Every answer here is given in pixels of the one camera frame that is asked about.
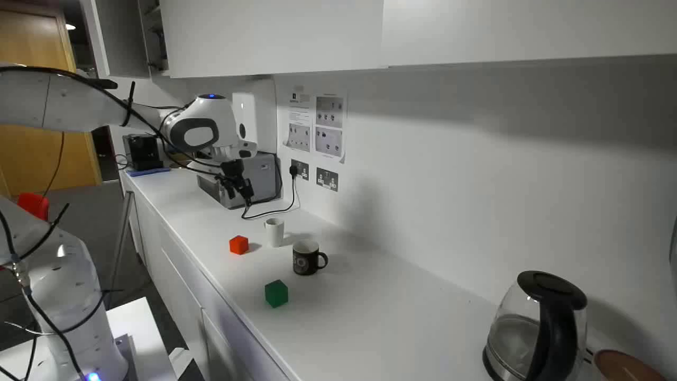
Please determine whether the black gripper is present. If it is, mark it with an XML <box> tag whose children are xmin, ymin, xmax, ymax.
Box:
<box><xmin>219</xmin><ymin>160</ymin><xmax>257</xmax><ymax>204</ymax></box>

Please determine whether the white cup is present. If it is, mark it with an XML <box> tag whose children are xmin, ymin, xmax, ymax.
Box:
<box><xmin>264</xmin><ymin>216</ymin><xmax>286</xmax><ymax>247</ymax></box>

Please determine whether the black cup with logo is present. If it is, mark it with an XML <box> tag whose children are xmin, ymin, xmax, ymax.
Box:
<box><xmin>293</xmin><ymin>240</ymin><xmax>331</xmax><ymax>278</ymax></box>

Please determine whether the white robot base table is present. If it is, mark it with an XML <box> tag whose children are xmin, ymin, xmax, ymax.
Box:
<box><xmin>0</xmin><ymin>294</ymin><xmax>179</xmax><ymax>381</ymax></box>

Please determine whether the red object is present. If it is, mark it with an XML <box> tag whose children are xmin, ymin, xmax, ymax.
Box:
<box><xmin>16</xmin><ymin>191</ymin><xmax>53</xmax><ymax>222</ymax></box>

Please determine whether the photo poster under text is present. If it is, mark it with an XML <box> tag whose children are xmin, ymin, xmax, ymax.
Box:
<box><xmin>286</xmin><ymin>122</ymin><xmax>313</xmax><ymax>152</ymax></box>

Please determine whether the black coffee machine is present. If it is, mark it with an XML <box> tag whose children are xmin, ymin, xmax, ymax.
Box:
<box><xmin>124</xmin><ymin>133</ymin><xmax>171</xmax><ymax>178</ymax></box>

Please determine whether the green cube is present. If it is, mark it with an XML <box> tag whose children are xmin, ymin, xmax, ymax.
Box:
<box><xmin>263</xmin><ymin>278</ymin><xmax>290</xmax><ymax>310</ymax></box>

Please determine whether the text instruction poster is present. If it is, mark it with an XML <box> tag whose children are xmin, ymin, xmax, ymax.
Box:
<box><xmin>289</xmin><ymin>86</ymin><xmax>313</xmax><ymax>108</ymax></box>

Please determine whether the white base cabinet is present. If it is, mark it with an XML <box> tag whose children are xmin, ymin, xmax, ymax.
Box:
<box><xmin>126</xmin><ymin>172</ymin><xmax>293</xmax><ymax>381</ymax></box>

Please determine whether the wooden door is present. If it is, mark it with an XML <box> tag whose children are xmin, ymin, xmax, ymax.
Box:
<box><xmin>0</xmin><ymin>4</ymin><xmax>105</xmax><ymax>197</ymax></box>

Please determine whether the glass electric kettle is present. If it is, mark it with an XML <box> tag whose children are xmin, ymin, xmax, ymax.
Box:
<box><xmin>481</xmin><ymin>270</ymin><xmax>593</xmax><ymax>381</ymax></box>

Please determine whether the round wooden board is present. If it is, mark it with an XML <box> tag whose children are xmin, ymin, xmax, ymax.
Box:
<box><xmin>593</xmin><ymin>348</ymin><xmax>670</xmax><ymax>381</ymax></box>

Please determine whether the black microwave power cable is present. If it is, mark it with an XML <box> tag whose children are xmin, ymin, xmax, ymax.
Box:
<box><xmin>242</xmin><ymin>163</ymin><xmax>304</xmax><ymax>222</ymax></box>

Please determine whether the wall socket with plug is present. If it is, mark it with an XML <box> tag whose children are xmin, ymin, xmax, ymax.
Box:
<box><xmin>289</xmin><ymin>160</ymin><xmax>311</xmax><ymax>182</ymax></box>

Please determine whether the empty double wall socket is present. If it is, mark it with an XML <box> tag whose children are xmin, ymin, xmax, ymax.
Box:
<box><xmin>316</xmin><ymin>166</ymin><xmax>341</xmax><ymax>192</ymax></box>

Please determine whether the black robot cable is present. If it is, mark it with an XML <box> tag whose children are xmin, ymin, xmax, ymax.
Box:
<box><xmin>0</xmin><ymin>63</ymin><xmax>230</xmax><ymax>178</ymax></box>

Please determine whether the white wall cabinet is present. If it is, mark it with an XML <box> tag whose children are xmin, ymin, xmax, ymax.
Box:
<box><xmin>384</xmin><ymin>0</ymin><xmax>677</xmax><ymax>71</ymax></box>
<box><xmin>157</xmin><ymin>0</ymin><xmax>387</xmax><ymax>80</ymax></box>

